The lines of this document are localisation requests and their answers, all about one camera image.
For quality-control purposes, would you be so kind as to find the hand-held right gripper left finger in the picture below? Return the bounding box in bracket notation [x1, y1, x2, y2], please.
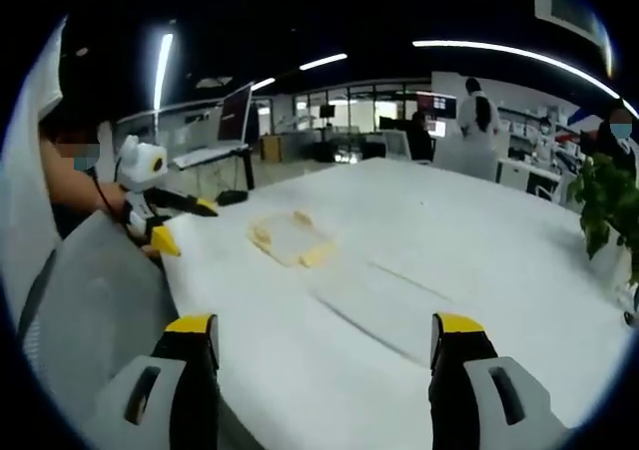
[82, 312, 222, 450]

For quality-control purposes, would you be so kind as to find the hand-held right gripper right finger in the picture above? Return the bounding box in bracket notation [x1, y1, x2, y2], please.
[427, 311, 571, 450]

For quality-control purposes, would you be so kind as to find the beige plastic buckle part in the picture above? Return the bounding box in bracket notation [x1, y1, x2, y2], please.
[249, 223, 276, 253]
[298, 244, 336, 269]

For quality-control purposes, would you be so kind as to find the small black device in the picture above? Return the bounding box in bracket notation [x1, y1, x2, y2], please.
[218, 189, 250, 208]

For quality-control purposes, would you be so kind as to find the white side desk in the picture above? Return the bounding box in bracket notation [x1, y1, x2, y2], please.
[171, 142, 257, 193]

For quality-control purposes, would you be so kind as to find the grey office chair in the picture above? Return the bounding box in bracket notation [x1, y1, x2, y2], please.
[18, 209, 177, 424]

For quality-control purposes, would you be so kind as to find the computer monitor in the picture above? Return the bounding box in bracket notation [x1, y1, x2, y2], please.
[216, 83, 257, 145]

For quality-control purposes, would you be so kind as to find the cardboard box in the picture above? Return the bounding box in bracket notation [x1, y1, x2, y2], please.
[260, 135, 284, 163]

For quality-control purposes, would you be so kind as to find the green potted plant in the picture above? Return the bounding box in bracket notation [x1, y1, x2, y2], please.
[567, 152, 639, 291]

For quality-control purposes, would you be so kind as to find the ceiling vent panel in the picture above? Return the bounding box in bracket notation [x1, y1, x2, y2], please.
[530, 0, 606, 38]

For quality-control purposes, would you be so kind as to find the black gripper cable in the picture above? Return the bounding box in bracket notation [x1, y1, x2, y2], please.
[91, 169, 119, 218]

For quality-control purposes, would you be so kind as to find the wall screen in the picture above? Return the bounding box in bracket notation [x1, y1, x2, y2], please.
[415, 94, 458, 120]

